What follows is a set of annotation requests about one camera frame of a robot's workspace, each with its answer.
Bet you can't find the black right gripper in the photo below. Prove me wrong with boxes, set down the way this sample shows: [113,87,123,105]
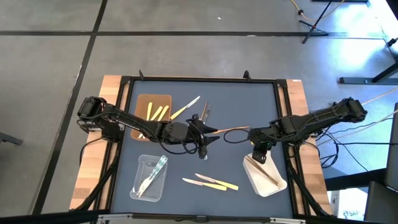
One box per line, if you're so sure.
[248,126,279,165]

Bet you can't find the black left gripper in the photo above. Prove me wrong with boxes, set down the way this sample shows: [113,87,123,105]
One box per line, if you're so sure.
[161,113,221,160]

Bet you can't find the gold fork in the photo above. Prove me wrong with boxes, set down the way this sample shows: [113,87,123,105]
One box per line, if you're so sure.
[247,158,277,187]

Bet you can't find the gold utensil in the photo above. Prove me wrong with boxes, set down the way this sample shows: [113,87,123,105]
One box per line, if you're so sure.
[245,156,280,187]

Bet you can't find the gold spoon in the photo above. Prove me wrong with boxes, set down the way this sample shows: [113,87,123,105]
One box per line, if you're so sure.
[213,125,251,135]

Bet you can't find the yellow-handled steel knife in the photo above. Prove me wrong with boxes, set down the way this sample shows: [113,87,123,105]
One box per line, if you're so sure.
[195,172,239,191]
[170,95,201,121]
[182,177,228,192]

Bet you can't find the yellow-handled steel fork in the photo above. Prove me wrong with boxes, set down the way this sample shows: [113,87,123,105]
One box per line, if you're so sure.
[157,105,170,123]

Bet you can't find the teal-patterned handle knife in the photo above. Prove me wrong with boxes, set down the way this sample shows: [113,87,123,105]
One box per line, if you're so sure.
[146,154,169,184]

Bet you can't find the teal-patterned handle fork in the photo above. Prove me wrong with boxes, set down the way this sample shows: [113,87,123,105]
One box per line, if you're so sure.
[136,157,167,198]

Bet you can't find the white plastic bin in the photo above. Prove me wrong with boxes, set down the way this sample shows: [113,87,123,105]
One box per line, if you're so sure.
[242,151,289,198]

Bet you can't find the blue-grey table mat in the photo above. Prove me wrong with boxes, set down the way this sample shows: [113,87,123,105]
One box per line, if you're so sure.
[110,80,295,218]

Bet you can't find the orange plastic bin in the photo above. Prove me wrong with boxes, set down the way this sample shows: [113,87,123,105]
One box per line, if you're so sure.
[130,93,173,142]

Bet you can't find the clear plastic bin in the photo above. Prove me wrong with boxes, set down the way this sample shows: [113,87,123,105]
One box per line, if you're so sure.
[129,154,169,203]

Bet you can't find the black desk leg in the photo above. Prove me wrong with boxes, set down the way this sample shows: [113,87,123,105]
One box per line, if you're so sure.
[325,167,388,191]

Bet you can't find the white printed box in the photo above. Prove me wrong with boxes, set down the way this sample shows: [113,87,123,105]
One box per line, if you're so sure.
[331,189,368,222]

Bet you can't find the black desk base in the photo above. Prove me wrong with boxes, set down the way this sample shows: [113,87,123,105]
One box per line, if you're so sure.
[338,60,398,85]

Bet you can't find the dark grey chair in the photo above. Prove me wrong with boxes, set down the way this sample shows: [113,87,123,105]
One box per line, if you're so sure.
[363,102,398,224]

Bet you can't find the black tripod stand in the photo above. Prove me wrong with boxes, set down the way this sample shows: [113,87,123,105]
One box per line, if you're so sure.
[298,0,333,44]

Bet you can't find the grey floor object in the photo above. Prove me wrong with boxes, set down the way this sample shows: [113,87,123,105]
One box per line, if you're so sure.
[0,132,24,146]

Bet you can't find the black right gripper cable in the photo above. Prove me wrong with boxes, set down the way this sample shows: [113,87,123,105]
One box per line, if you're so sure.
[223,128,252,144]

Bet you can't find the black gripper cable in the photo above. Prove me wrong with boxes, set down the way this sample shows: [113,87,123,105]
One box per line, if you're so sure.
[223,128,252,144]
[157,136,200,156]

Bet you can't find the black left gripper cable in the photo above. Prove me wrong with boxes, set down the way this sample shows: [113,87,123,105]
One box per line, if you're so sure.
[157,136,200,156]

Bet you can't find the black table frame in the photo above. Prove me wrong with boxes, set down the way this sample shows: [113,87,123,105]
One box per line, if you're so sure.
[70,70,332,224]

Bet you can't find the white power cable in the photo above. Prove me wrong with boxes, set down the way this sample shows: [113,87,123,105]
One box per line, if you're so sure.
[317,110,398,146]
[360,86,398,106]

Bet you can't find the black floor cables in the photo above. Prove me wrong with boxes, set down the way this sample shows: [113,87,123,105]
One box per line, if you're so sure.
[317,121,398,172]

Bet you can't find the yellow floor cable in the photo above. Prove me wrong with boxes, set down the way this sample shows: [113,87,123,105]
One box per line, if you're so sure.
[289,0,346,22]

